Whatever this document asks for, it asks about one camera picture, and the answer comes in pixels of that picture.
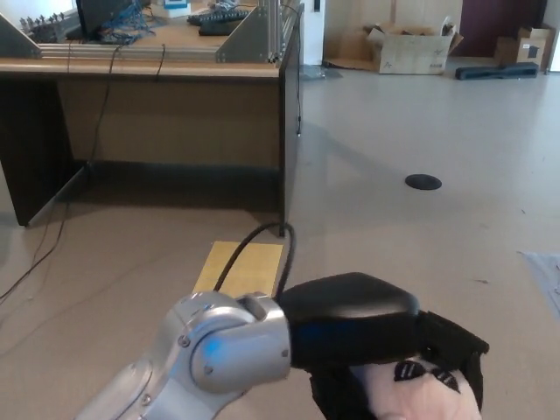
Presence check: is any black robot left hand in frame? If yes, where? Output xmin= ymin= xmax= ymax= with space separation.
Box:
xmin=277 ymin=271 xmax=490 ymax=420

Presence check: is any pink plush dumpling with sunglasses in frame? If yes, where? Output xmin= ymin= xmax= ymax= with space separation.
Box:
xmin=349 ymin=359 xmax=482 ymax=420

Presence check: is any yellow flat floor sheet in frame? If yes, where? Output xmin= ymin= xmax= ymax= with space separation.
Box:
xmin=192 ymin=241 xmax=284 ymax=298

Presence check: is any black round floor cap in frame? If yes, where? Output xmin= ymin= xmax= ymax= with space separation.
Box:
xmin=404 ymin=173 xmax=443 ymax=191

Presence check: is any crumpled clear plastic bag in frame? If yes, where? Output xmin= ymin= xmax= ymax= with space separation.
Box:
xmin=301 ymin=65 xmax=342 ymax=81

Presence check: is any wooden desk with dark sides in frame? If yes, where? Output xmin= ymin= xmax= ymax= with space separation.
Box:
xmin=0 ymin=2 xmax=305 ymax=240

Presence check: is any large open cardboard box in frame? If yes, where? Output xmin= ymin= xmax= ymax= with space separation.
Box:
xmin=362 ymin=24 xmax=465 ymax=75

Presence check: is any flat black device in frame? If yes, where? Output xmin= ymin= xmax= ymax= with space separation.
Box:
xmin=199 ymin=20 xmax=246 ymax=37

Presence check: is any small cardboard box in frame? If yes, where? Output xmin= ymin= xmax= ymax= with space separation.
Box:
xmin=493 ymin=24 xmax=557 ymax=71

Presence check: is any black keyboard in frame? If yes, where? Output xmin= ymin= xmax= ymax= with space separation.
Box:
xmin=187 ymin=9 xmax=250 ymax=25

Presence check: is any dark purple door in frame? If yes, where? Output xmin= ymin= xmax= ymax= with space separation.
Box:
xmin=458 ymin=0 xmax=546 ymax=58

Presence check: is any white box with blue print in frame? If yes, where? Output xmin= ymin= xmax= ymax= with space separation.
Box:
xmin=164 ymin=0 xmax=192 ymax=18

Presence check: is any black monitor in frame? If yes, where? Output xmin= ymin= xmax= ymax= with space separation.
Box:
xmin=65 ymin=0 xmax=145 ymax=40

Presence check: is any row of small black parts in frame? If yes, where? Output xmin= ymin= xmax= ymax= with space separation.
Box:
xmin=19 ymin=12 xmax=67 ymax=43

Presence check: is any thick black wrist cable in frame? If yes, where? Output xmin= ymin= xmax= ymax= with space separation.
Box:
xmin=213 ymin=222 xmax=297 ymax=298

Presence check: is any black cable with plug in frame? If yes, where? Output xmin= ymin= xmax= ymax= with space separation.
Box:
xmin=279 ymin=0 xmax=305 ymax=137

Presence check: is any aluminium profile frame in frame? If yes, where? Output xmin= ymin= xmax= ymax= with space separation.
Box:
xmin=0 ymin=0 xmax=305 ymax=67

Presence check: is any long thin black cable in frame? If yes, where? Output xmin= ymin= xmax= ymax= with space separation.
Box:
xmin=0 ymin=43 xmax=123 ymax=301

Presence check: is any blue cable tangle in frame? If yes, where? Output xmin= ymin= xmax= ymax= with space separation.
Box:
xmin=99 ymin=0 xmax=158 ymax=45

